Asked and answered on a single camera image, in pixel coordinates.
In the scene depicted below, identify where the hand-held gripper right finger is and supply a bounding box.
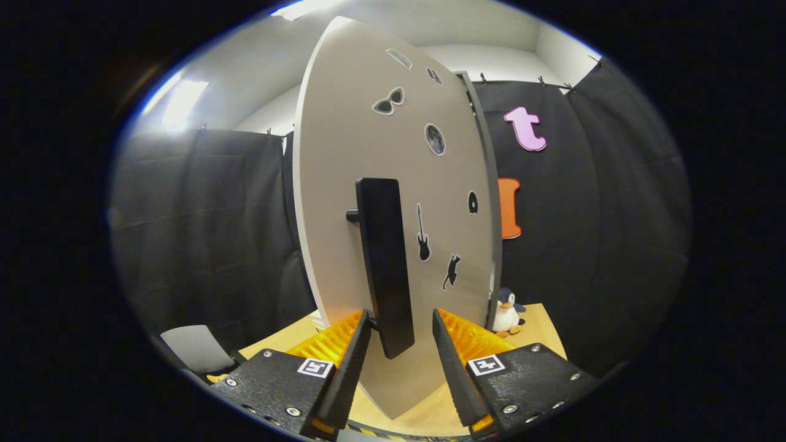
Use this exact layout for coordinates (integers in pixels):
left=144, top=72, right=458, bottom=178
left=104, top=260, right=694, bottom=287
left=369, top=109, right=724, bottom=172
left=432, top=307, right=599, bottom=435

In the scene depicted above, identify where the beige shoe cabinet door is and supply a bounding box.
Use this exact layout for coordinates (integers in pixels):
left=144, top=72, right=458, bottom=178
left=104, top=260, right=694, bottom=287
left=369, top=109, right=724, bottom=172
left=293, top=15, right=498, bottom=420

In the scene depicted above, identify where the ceiling light panel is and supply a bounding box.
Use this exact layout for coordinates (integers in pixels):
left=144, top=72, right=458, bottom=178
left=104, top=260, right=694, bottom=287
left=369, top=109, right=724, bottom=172
left=273, top=0, right=344, bottom=19

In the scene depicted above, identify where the penguin plush toy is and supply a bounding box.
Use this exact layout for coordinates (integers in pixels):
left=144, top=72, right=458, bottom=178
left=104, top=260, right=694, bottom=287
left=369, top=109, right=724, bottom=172
left=491, top=287, right=527, bottom=338

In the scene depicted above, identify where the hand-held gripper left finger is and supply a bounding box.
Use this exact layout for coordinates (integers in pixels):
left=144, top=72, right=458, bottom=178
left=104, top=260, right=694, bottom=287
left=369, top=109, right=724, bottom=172
left=212, top=309, right=373, bottom=438

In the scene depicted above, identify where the black backdrop cloth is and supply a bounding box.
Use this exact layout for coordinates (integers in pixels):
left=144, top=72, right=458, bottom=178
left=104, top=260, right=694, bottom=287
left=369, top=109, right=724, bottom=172
left=111, top=58, right=695, bottom=378

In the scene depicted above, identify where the dark grey shoe cabinet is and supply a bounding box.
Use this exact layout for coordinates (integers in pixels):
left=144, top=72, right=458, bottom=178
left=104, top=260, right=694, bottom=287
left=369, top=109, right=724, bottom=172
left=457, top=71, right=504, bottom=332

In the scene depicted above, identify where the black door handle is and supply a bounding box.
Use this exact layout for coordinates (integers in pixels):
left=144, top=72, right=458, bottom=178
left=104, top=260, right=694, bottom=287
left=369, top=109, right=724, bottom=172
left=346, top=177, right=416, bottom=360

